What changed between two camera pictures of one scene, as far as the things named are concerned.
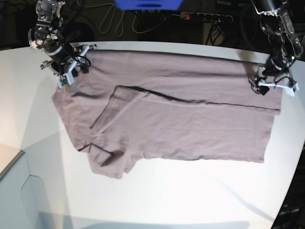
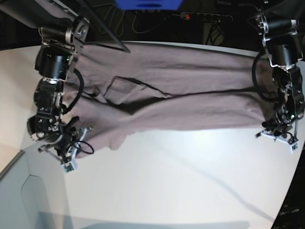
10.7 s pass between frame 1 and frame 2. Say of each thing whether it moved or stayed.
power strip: stayed
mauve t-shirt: moved
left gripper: moved
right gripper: moved
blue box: stayed
